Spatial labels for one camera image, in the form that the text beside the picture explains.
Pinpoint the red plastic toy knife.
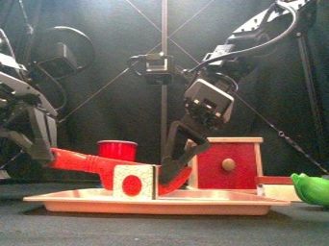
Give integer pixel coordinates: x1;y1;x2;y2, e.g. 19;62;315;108
45;147;194;197

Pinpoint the red white nigiri sushi toy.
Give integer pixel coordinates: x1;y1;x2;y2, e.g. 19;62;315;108
256;175;304;203

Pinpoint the wooden box with red front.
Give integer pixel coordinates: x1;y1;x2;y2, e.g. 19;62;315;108
188;136;267;193

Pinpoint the black webcam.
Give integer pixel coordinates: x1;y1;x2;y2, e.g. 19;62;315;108
38;42;83;79
127;52;178;86

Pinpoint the red plastic cup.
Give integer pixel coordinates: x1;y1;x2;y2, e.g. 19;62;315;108
97;139;139;162

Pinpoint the pink plastic tray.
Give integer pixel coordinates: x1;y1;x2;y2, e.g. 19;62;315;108
23;186;292;216

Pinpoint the grey vertical metal pole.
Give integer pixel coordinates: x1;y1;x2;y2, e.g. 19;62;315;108
161;0;170;161

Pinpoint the green plastic toy vegetable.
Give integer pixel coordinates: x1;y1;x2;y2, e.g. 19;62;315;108
289;172;329;208

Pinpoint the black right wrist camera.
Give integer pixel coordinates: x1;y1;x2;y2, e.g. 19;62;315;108
201;42;258;81

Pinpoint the thin diagonal brace wire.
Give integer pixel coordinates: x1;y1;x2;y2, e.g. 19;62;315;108
123;0;329;176
59;0;216;124

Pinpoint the black metal frame post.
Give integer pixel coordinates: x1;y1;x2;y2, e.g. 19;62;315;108
295;30;323;161

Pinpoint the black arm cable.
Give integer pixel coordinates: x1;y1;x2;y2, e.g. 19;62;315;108
188;1;300;73

